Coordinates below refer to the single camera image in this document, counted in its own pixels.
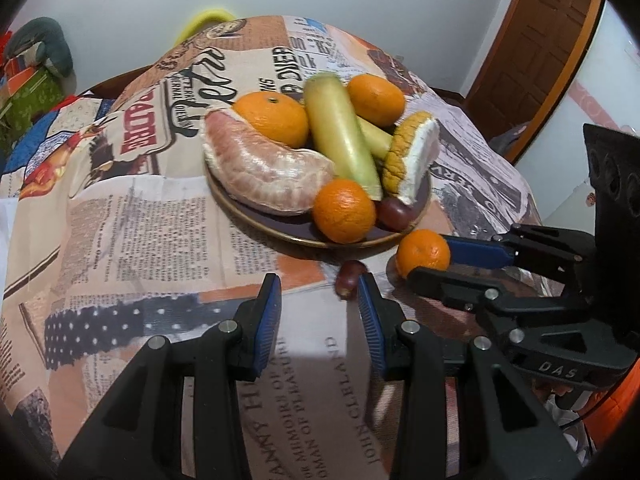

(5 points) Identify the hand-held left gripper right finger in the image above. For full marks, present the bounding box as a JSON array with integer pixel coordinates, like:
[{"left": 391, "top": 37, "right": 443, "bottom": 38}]
[{"left": 356, "top": 272, "right": 586, "bottom": 480}]

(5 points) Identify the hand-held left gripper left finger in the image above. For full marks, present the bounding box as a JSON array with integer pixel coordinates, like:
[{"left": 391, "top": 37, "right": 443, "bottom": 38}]
[{"left": 59, "top": 272, "right": 283, "bottom": 480}]

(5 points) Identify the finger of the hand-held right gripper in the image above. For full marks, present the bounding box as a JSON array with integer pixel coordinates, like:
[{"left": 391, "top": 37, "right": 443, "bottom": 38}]
[
  {"left": 442, "top": 224, "right": 598, "bottom": 297},
  {"left": 407, "top": 266, "right": 637, "bottom": 390}
]

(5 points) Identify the small orange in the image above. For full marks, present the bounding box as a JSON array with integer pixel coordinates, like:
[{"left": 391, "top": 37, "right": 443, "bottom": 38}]
[{"left": 395, "top": 229, "right": 452, "bottom": 281}]

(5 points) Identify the dark red grape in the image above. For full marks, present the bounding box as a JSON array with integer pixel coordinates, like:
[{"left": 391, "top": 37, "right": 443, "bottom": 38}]
[
  {"left": 375, "top": 197, "right": 418, "bottom": 233},
  {"left": 334, "top": 260, "right": 368, "bottom": 301}
]

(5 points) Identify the dark purple plate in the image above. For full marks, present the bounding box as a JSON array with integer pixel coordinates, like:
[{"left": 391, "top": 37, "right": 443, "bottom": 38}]
[{"left": 204, "top": 145, "right": 432, "bottom": 248}]

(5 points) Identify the peeled pomelo segment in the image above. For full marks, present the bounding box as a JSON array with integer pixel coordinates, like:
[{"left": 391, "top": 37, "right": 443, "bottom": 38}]
[{"left": 202, "top": 106, "right": 337, "bottom": 217}]

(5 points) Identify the large orange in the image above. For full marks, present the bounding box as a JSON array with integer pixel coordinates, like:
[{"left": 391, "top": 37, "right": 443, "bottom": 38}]
[{"left": 232, "top": 91, "right": 310, "bottom": 150}]

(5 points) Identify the white glossy wardrobe panel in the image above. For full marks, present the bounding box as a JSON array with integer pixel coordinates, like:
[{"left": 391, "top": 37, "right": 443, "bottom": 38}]
[{"left": 515, "top": 0, "right": 640, "bottom": 231}]

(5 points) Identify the newspaper print tablecloth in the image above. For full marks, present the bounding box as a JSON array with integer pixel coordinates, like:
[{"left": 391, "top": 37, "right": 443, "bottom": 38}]
[{"left": 0, "top": 12, "right": 551, "bottom": 480}]

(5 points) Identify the wooden door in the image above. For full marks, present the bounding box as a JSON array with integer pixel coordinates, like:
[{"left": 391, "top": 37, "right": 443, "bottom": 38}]
[{"left": 465, "top": 0, "right": 603, "bottom": 166}]

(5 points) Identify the patchwork quilt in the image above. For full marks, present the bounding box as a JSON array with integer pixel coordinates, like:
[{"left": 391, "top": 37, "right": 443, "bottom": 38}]
[{"left": 0, "top": 95, "right": 118, "bottom": 201}]

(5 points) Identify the green bag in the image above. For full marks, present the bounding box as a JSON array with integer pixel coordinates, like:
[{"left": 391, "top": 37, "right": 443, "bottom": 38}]
[{"left": 0, "top": 67, "right": 66, "bottom": 131}]

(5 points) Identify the grey plush toy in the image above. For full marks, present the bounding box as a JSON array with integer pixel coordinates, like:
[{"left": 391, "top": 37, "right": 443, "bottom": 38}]
[{"left": 5, "top": 16, "right": 75, "bottom": 78}]

